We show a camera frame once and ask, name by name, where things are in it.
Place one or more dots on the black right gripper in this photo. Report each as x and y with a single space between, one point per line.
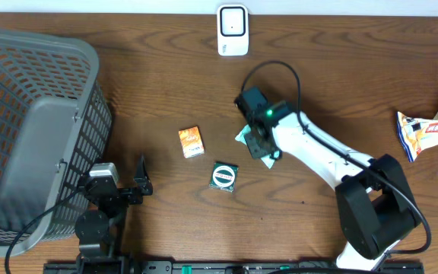
255 153

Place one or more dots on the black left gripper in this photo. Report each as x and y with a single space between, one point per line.
141 180

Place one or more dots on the mint green wet wipes pack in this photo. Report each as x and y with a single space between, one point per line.
268 160

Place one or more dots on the green white small box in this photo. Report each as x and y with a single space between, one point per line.
223 177

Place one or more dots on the orange small box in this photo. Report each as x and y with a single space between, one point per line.
191 142

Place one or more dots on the yellow orange snack bag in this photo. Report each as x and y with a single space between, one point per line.
416 134

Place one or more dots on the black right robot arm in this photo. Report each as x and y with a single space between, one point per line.
376 206

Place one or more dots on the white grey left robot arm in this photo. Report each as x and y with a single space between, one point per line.
100 230

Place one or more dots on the white barcode scanner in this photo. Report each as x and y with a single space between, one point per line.
232 30

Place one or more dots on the dark grey plastic basket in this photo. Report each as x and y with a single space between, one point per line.
54 125

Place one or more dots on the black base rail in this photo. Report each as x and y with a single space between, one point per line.
167 267

